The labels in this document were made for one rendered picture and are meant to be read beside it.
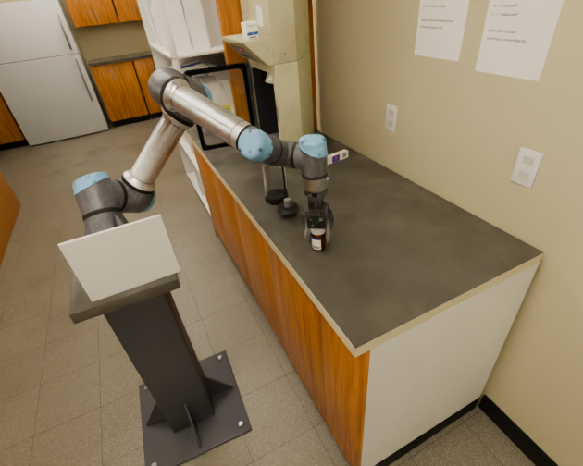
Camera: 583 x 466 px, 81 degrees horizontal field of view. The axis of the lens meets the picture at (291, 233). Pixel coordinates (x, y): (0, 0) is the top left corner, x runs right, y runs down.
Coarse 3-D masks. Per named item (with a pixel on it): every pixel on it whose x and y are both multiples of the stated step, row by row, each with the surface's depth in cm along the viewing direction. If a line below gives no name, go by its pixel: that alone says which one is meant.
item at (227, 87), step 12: (216, 72) 167; (228, 72) 168; (240, 72) 170; (216, 84) 170; (228, 84) 171; (240, 84) 173; (216, 96) 173; (228, 96) 174; (240, 96) 176; (228, 108) 178; (240, 108) 179; (204, 132) 181
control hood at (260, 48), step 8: (224, 40) 157; (232, 40) 146; (240, 40) 141; (248, 40) 139; (256, 40) 137; (264, 40) 138; (232, 48) 163; (248, 48) 138; (256, 48) 138; (264, 48) 139; (256, 56) 142; (264, 56) 141; (272, 56) 143; (264, 64) 147; (272, 64) 144
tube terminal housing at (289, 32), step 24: (240, 0) 155; (264, 0) 134; (288, 0) 135; (264, 24) 141; (288, 24) 139; (288, 48) 144; (288, 72) 149; (288, 96) 154; (288, 120) 160; (312, 120) 180
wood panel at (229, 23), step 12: (216, 0) 157; (228, 0) 157; (228, 12) 160; (240, 12) 162; (312, 12) 176; (228, 24) 162; (240, 24) 164; (312, 24) 179; (312, 36) 182; (228, 48) 167; (312, 48) 186; (228, 60) 170; (240, 60) 172; (312, 60) 189; (312, 72) 192; (312, 84) 196; (312, 96) 200
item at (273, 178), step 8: (264, 168) 135; (272, 168) 133; (280, 168) 135; (264, 176) 137; (272, 176) 135; (280, 176) 136; (264, 184) 141; (272, 184) 138; (280, 184) 138; (272, 192) 140; (280, 192) 140
